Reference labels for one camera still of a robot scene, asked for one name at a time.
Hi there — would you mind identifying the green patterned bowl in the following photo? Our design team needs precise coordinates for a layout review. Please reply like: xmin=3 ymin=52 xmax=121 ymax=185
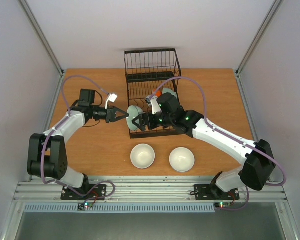
xmin=126 ymin=105 xmax=144 ymax=131

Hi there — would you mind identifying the plain mint green bowl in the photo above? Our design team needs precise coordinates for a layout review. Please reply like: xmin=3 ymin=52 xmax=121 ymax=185
xmin=162 ymin=88 xmax=178 ymax=99

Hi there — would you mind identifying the beige floral bowl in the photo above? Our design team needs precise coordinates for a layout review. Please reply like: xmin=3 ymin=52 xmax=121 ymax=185
xmin=130 ymin=143 xmax=156 ymax=169

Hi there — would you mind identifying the orange bowl white inside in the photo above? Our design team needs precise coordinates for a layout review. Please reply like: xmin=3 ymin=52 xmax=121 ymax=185
xmin=152 ymin=89 xmax=163 ymax=97

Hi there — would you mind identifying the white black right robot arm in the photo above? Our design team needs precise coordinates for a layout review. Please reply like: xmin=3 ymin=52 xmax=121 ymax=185
xmin=127 ymin=93 xmax=276 ymax=199

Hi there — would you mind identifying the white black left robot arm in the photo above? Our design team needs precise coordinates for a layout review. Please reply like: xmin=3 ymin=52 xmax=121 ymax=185
xmin=27 ymin=89 xmax=129 ymax=199

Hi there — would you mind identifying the left green circuit board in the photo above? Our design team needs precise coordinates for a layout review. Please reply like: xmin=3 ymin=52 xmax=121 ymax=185
xmin=77 ymin=202 xmax=94 ymax=211

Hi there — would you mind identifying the green circuit board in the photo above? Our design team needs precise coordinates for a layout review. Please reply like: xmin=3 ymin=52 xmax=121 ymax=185
xmin=214 ymin=201 xmax=233 ymax=209
xmin=77 ymin=202 xmax=94 ymax=211

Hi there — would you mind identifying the right green circuit board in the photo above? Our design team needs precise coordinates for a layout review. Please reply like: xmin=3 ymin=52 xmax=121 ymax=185
xmin=214 ymin=201 xmax=233 ymax=209

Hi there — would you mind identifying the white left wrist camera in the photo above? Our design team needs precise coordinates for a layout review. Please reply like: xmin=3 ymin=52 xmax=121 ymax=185
xmin=104 ymin=92 xmax=118 ymax=110

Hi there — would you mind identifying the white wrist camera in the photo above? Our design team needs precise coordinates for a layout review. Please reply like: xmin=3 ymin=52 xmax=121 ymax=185
xmin=104 ymin=92 xmax=118 ymax=110
xmin=145 ymin=95 xmax=162 ymax=115

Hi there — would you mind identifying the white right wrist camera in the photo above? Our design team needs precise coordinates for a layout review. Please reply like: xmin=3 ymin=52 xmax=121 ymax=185
xmin=145 ymin=95 xmax=162 ymax=115

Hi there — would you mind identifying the black wire dish rack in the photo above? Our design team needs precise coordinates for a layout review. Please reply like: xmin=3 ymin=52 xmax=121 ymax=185
xmin=124 ymin=48 xmax=185 ymax=140

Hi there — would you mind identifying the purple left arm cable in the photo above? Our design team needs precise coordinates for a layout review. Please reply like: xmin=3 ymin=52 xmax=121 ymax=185
xmin=41 ymin=74 xmax=117 ymax=201

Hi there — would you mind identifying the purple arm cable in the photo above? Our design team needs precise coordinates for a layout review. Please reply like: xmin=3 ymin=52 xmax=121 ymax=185
xmin=41 ymin=74 xmax=117 ymax=201
xmin=152 ymin=76 xmax=287 ymax=211

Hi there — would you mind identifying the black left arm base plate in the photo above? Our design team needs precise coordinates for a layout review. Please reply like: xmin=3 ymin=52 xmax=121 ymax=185
xmin=60 ymin=183 xmax=107 ymax=201

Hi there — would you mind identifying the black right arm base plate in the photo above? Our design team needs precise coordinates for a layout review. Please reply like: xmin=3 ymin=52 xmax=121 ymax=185
xmin=191 ymin=184 xmax=240 ymax=202

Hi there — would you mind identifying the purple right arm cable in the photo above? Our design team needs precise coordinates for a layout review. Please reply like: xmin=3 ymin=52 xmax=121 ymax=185
xmin=152 ymin=76 xmax=287 ymax=211

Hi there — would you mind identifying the aluminium rail frame front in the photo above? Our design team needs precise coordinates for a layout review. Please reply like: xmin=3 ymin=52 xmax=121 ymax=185
xmin=12 ymin=176 xmax=288 ymax=203

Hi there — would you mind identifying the grey slotted cable duct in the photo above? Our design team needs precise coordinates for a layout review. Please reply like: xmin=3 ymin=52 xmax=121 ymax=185
xmin=23 ymin=203 xmax=215 ymax=214

